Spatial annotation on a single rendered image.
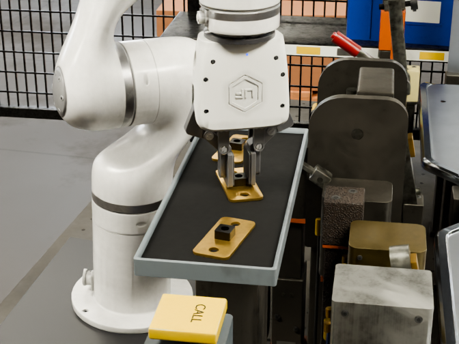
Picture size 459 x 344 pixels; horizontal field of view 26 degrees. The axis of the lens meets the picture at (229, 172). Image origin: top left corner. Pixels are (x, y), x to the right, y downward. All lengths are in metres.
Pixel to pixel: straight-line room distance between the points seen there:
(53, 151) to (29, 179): 0.29
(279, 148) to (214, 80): 0.21
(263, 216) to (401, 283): 0.16
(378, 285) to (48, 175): 3.11
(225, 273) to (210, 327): 0.10
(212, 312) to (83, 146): 3.45
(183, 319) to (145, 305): 0.66
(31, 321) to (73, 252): 0.21
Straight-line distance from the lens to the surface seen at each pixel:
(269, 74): 1.05
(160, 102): 1.37
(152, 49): 1.38
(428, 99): 1.90
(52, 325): 1.53
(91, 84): 1.34
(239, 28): 1.01
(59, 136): 4.43
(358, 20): 2.13
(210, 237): 1.00
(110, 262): 1.49
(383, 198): 1.29
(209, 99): 1.04
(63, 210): 3.75
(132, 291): 1.51
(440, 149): 1.67
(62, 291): 1.61
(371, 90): 1.35
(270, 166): 1.17
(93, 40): 1.34
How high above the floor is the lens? 1.63
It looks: 24 degrees down
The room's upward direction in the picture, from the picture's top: straight up
